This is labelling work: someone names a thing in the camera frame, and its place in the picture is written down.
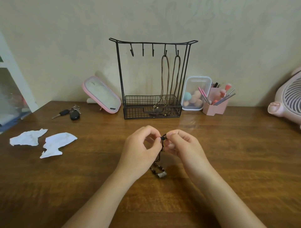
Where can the dark cosmetic pencils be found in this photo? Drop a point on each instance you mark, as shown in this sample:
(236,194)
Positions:
(215,85)

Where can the person's left forearm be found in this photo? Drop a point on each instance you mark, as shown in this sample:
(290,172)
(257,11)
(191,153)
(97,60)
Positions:
(98,204)

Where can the pink makeup brush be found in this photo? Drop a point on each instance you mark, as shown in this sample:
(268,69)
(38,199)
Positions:
(223,92)

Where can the pink brush holder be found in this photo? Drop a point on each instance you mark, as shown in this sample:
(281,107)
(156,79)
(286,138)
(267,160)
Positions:
(213,110)

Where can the teal makeup sponge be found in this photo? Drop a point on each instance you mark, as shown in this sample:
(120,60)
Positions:
(187,95)

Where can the pink framed table mirror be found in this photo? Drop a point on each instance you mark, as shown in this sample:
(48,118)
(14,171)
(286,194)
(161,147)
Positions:
(101,94)

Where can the clear plastic container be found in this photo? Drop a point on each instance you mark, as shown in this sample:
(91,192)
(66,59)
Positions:
(196,82)

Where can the black oval key fob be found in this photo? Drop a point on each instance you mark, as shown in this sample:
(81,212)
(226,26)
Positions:
(74,115)

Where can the person's left hand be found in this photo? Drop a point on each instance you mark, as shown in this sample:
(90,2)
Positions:
(138,155)

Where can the silver key bunch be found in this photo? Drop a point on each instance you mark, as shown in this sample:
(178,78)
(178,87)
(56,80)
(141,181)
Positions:
(75,108)

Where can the small peach makeup sponge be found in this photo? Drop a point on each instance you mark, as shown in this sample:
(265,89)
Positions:
(185,103)

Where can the pink pig shaped desk fan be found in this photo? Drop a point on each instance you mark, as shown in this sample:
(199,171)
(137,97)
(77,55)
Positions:
(285,105)

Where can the pink pen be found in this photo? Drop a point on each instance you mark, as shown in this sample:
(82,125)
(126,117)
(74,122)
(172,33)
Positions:
(200,91)
(204,94)

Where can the black headed car key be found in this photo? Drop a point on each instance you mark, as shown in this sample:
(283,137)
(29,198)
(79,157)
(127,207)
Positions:
(64,112)

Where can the person's right forearm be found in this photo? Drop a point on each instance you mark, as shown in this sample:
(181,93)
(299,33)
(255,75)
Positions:
(228,204)

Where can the white crumpled paper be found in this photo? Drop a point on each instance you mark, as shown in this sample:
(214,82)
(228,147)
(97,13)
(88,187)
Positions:
(58,141)
(27,138)

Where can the grey purple pencil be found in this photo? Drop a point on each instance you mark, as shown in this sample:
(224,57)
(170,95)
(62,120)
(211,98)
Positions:
(224,98)

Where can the person's right hand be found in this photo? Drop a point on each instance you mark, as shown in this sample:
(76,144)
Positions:
(190,155)

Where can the coral tipped makeup brush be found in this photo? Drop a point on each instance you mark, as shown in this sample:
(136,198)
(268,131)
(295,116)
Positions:
(228,87)

